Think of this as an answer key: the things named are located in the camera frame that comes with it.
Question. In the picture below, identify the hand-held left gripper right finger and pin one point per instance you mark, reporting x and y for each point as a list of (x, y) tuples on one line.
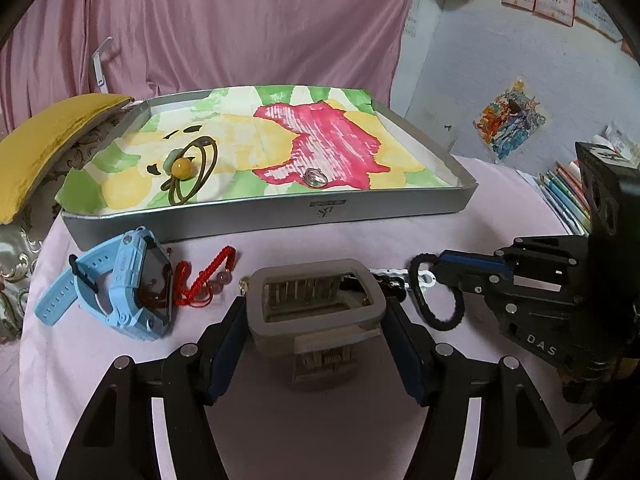
[(406, 357)]

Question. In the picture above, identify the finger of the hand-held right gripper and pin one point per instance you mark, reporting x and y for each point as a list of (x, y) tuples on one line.
[(470, 285), (475, 262)]

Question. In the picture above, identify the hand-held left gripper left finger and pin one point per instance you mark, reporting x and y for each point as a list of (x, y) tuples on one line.
[(225, 357)]

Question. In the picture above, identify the grey hair claw clip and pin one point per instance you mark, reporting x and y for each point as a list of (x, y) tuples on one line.
[(320, 317)]

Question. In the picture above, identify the blue smartwatch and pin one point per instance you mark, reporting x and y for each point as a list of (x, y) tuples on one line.
[(125, 270)]

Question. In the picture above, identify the grey metal tray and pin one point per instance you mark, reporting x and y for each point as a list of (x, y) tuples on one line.
[(250, 217)]

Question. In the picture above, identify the row of colourful books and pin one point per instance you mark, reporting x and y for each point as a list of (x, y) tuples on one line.
[(565, 185)]

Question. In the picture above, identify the pink tablecloth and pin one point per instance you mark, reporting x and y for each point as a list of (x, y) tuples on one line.
[(325, 435)]

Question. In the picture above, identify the patterned cushion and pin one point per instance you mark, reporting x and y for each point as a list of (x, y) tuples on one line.
[(15, 260)]

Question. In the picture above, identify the yellow pillow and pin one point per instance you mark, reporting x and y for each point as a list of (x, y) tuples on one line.
[(50, 135)]

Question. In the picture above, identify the pink curtain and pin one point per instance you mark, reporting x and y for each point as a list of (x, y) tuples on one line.
[(225, 25)]

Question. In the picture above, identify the colourful wall painting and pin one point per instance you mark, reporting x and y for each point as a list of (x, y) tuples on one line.
[(507, 120)]

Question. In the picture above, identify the white metal bracket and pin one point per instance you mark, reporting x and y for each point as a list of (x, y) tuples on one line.
[(100, 67)]

